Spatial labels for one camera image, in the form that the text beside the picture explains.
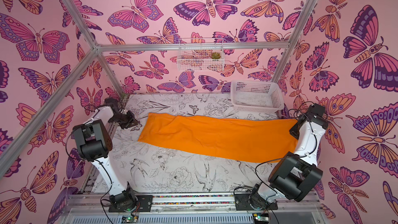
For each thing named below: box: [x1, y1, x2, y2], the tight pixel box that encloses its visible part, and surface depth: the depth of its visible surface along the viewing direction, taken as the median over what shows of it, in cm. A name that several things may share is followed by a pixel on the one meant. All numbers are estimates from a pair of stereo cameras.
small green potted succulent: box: [210, 51, 222, 60], surface depth 94 cm
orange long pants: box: [137, 113, 300, 164], surface depth 97 cm
